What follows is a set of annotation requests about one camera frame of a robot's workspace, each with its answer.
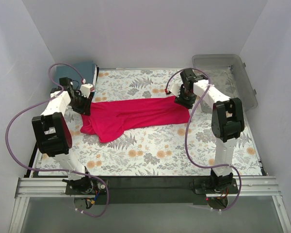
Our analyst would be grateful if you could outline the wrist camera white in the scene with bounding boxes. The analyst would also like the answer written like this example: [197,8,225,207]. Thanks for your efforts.
[80,83,95,98]
[165,84,181,97]

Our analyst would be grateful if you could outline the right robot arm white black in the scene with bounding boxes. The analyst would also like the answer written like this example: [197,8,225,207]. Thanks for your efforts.
[165,68,245,193]

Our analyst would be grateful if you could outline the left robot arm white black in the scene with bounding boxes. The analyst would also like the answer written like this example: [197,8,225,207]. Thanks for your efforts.
[32,77,95,194]

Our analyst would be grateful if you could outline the red t-shirt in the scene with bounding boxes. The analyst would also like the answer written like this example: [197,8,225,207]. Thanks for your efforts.
[80,96,190,143]

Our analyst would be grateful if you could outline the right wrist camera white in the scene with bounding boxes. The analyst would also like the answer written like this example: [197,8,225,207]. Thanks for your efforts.
[165,84,181,97]

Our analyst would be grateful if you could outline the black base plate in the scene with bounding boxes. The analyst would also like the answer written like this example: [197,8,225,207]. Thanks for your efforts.
[63,176,239,205]

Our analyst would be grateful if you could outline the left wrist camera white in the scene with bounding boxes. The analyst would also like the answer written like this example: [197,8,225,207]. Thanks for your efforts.
[80,83,95,98]

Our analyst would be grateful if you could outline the clear plastic bin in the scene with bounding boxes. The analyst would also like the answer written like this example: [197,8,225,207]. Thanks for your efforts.
[192,54,258,112]

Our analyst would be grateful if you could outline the aluminium frame rail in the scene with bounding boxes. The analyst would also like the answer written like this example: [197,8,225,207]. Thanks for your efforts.
[9,176,291,233]

